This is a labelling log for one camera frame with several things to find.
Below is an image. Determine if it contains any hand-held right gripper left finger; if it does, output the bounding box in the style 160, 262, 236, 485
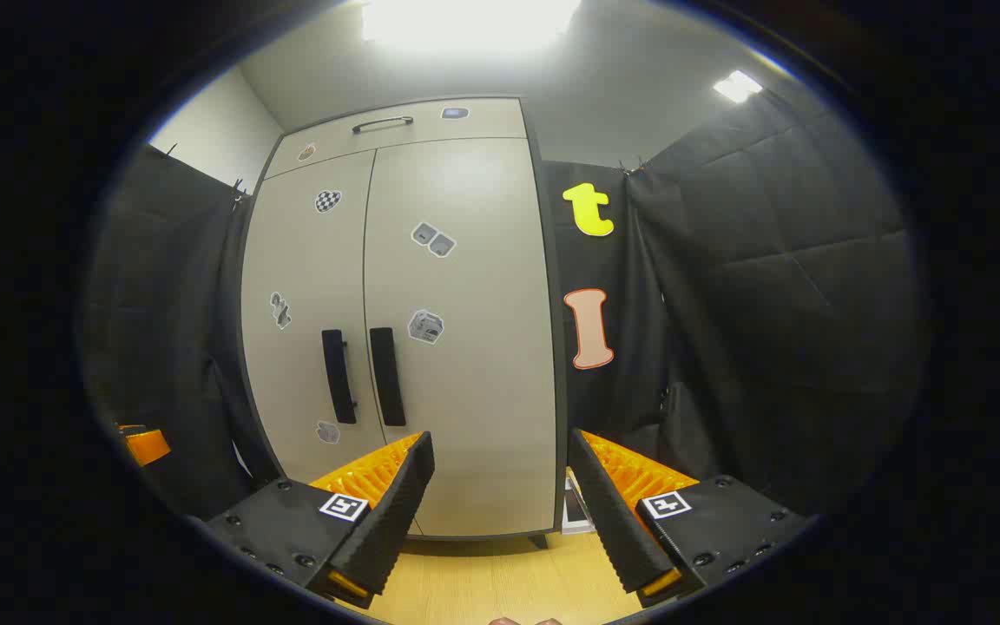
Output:
205, 431, 436, 609

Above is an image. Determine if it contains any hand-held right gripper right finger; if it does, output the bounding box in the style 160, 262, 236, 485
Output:
568, 428, 813, 609

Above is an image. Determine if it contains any grey double-door shoe cabinet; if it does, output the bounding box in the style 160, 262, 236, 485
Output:
240, 95, 569, 549

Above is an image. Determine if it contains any white booklet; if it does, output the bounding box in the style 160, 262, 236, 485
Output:
562, 497, 596, 534

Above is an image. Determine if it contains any black backdrop cloth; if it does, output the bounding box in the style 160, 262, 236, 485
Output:
83, 87, 931, 522

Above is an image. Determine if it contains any small ceiling light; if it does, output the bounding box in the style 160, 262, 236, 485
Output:
713, 69, 764, 103

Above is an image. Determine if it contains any large ceiling light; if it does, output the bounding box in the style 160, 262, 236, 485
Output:
361, 0, 583, 53

